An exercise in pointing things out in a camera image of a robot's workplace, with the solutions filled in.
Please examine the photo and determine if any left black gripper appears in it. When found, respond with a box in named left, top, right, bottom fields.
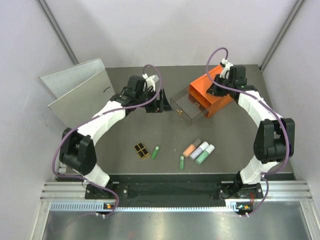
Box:
left=136, top=88, right=173, bottom=113

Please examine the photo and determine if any orange drawer box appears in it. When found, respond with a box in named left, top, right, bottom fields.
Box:
left=188, top=74, right=233, bottom=119

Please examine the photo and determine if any clear drawer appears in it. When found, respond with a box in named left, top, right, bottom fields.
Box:
left=170, top=86, right=209, bottom=125

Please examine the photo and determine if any green tube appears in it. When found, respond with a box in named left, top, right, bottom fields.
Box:
left=151, top=146, right=160, bottom=159
left=179, top=155, right=185, bottom=171

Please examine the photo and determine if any orange bottle grey cap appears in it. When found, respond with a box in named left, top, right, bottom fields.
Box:
left=182, top=138, right=202, bottom=158

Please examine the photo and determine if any lilac bottle white cap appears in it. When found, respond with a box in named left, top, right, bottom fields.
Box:
left=189, top=141, right=209, bottom=161

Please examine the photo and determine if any green bottle white cap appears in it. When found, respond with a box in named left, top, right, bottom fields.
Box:
left=195, top=144, right=215, bottom=165

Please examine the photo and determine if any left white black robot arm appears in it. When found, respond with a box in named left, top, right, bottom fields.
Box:
left=59, top=73, right=172, bottom=199

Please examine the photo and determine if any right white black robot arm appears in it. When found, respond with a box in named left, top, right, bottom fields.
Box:
left=206, top=60, right=295, bottom=198

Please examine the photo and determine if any black gold eyeshadow palette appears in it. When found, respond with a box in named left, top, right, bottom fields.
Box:
left=134, top=142, right=150, bottom=159

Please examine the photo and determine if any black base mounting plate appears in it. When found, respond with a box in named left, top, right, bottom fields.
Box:
left=84, top=181, right=263, bottom=201

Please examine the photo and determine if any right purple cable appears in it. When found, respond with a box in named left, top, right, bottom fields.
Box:
left=206, top=47, right=294, bottom=217

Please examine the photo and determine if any purple cable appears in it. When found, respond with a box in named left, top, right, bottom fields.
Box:
left=206, top=47, right=294, bottom=217
left=51, top=64, right=164, bottom=218

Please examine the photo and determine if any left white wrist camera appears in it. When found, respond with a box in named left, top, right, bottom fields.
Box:
left=142, top=73, right=159, bottom=92

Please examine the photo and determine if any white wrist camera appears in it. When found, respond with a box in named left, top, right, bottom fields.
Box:
left=142, top=73, right=159, bottom=92
left=220, top=58, right=233, bottom=79

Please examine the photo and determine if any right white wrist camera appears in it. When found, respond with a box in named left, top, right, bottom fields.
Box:
left=220, top=58, right=233, bottom=79

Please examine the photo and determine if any grey ring binder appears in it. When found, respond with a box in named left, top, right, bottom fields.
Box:
left=39, top=58, right=115, bottom=128

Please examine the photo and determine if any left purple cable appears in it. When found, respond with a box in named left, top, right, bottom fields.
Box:
left=51, top=64, right=164, bottom=218

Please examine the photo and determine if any aluminium rail frame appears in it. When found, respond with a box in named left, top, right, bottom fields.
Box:
left=29, top=159, right=315, bottom=240

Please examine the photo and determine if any grey slotted cable duct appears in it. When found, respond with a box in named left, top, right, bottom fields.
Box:
left=50, top=201, right=250, bottom=213

